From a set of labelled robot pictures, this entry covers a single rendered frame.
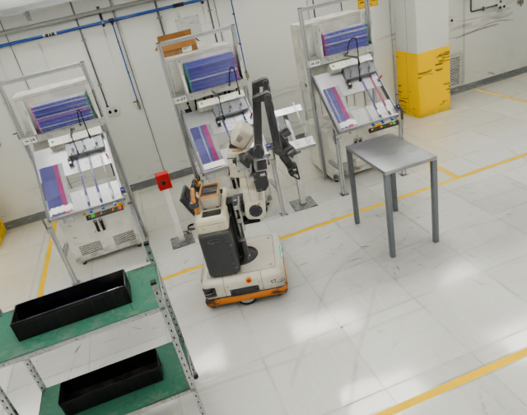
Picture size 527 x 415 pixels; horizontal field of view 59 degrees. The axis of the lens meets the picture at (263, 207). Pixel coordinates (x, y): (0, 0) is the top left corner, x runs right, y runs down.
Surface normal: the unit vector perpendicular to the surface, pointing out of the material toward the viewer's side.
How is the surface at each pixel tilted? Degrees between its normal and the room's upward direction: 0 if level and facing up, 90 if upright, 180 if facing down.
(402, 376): 0
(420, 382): 0
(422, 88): 90
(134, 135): 90
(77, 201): 47
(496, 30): 90
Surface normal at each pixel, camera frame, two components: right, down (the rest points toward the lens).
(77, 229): 0.30, 0.39
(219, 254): 0.04, 0.46
